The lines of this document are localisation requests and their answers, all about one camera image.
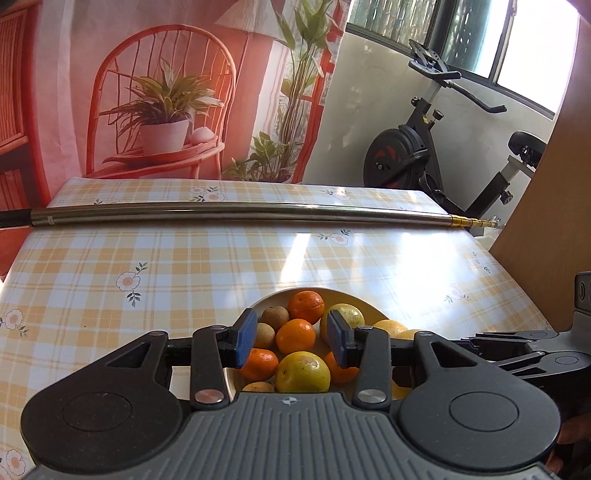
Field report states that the yellow-green citrus fruit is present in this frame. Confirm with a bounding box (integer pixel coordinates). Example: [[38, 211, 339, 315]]
[[276, 352, 332, 393]]

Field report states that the window with dark frame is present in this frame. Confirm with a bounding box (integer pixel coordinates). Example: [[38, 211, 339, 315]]
[[344, 0, 578, 121]]

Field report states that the telescopic metal pole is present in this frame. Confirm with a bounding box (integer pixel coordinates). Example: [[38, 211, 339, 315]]
[[0, 202, 502, 229]]

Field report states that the small brown round fruit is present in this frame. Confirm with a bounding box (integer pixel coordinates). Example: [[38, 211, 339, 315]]
[[262, 306, 291, 329], [253, 322, 276, 350]]

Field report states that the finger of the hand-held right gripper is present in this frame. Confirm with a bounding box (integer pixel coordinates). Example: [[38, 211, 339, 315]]
[[496, 351, 591, 379], [462, 330, 559, 349]]

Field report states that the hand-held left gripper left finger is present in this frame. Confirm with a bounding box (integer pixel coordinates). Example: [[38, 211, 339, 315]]
[[104, 308, 258, 411]]

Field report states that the black exercise bike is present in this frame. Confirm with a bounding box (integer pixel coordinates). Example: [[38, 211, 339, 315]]
[[362, 39, 548, 236]]

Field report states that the person's right hand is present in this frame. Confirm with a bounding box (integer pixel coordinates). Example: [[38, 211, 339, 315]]
[[558, 415, 591, 446]]

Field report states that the small orange mandarin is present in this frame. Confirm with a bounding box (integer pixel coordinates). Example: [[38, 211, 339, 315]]
[[322, 351, 361, 385]]

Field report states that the brown cardboard panel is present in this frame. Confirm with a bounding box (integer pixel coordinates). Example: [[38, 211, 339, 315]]
[[489, 0, 591, 330]]

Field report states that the large yellow citrus fruit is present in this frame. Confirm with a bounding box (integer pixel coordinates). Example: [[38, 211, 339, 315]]
[[320, 302, 365, 342]]

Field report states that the white bowl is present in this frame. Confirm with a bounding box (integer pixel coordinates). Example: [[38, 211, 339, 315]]
[[228, 287, 416, 402]]

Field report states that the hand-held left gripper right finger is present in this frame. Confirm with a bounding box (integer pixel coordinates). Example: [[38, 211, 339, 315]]
[[328, 310, 482, 411]]

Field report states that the printed backdrop cloth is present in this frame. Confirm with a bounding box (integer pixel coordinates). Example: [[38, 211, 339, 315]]
[[0, 0, 352, 283]]

